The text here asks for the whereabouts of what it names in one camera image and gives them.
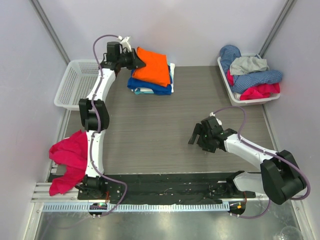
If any orange t-shirt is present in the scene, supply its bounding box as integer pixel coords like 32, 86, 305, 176
132, 47, 171, 88

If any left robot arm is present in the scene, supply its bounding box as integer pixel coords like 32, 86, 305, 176
77, 39, 146, 200

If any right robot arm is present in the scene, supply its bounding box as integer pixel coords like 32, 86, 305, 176
188, 115, 308, 205

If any folded teal t-shirt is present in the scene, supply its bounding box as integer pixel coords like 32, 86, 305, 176
133, 62, 173, 95

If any folded white t-shirt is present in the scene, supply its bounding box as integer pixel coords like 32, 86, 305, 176
131, 62, 176, 94

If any white perforated plastic basket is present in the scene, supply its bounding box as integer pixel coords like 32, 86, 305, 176
54, 59, 99, 111

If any white plastic bin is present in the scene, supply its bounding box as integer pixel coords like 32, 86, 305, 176
217, 56, 280, 107

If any pink t-shirt in bin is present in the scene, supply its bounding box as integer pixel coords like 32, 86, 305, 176
227, 73, 280, 101

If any grey t-shirt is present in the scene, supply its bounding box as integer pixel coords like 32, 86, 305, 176
229, 56, 270, 76

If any blue checkered shirt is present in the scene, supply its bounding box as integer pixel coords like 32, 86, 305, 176
219, 45, 283, 94

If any pink cloth on table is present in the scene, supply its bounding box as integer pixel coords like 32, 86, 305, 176
49, 130, 88, 197

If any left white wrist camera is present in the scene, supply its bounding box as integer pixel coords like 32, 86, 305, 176
117, 35, 132, 53

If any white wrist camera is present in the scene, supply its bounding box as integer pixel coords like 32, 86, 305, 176
117, 35, 132, 53
209, 112, 222, 126

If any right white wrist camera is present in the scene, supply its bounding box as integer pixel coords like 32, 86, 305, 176
209, 112, 222, 126

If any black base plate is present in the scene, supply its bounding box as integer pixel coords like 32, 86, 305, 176
77, 172, 256, 205

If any left corner metal post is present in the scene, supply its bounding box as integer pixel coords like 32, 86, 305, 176
29, 0, 70, 64

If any corner metal post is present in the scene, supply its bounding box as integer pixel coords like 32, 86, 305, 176
29, 0, 70, 64
258, 0, 297, 57

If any right corner metal post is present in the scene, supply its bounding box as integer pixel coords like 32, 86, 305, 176
258, 0, 297, 57

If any aluminium rail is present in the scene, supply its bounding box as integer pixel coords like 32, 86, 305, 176
31, 182, 290, 204

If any white slotted cable duct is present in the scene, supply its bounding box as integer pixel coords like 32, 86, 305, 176
42, 202, 230, 213

